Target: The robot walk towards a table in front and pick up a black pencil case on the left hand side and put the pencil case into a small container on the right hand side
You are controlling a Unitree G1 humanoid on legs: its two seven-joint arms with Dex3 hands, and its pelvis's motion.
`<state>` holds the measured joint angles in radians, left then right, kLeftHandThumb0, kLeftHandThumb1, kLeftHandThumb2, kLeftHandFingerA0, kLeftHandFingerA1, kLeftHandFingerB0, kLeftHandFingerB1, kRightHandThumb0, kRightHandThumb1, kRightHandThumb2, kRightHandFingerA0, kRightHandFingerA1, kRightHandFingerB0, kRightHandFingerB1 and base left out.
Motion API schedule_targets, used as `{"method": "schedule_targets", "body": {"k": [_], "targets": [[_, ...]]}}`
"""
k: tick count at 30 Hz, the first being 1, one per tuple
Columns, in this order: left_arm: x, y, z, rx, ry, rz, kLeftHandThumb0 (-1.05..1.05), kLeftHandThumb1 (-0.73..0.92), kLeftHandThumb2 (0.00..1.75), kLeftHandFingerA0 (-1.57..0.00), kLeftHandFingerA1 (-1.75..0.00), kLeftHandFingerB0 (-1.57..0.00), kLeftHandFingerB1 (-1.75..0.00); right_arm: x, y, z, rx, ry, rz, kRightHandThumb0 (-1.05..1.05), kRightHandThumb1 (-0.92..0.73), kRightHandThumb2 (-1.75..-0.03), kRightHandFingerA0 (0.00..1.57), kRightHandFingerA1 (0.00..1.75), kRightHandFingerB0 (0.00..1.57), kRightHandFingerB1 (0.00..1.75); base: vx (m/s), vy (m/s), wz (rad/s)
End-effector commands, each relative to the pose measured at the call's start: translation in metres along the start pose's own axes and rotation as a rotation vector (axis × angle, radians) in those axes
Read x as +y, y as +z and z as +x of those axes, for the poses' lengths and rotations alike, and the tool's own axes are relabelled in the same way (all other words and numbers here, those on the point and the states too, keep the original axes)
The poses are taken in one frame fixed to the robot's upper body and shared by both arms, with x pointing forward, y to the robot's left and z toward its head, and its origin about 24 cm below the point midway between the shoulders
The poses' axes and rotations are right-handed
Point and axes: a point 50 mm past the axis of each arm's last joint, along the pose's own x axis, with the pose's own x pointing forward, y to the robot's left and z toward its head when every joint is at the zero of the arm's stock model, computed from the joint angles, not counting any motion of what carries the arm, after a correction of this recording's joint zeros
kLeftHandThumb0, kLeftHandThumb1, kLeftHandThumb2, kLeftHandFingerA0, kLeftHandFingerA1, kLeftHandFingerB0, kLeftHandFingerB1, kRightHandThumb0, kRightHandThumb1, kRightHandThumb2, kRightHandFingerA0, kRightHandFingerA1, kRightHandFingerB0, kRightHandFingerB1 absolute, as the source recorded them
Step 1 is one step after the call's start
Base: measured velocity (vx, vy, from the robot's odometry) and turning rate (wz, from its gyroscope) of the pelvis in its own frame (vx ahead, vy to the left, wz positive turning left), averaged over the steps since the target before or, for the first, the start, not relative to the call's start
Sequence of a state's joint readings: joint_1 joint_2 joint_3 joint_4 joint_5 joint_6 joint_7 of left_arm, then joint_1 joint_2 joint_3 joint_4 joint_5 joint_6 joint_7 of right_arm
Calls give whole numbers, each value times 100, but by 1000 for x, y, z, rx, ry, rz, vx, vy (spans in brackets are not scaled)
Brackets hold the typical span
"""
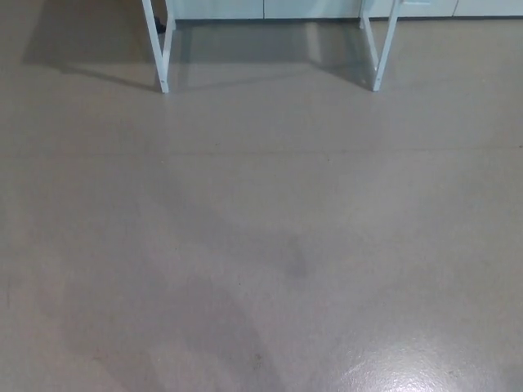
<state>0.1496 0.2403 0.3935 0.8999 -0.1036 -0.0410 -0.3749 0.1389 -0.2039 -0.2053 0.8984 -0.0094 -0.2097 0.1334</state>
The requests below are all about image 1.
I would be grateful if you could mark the small black floor object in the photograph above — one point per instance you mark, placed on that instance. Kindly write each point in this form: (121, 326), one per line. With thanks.
(159, 25)

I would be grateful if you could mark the white metal table leg frame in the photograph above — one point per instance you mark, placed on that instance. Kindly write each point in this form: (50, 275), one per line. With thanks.
(158, 53)
(381, 57)

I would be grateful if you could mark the white cabinet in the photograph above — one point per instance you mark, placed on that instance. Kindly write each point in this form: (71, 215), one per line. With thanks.
(310, 8)

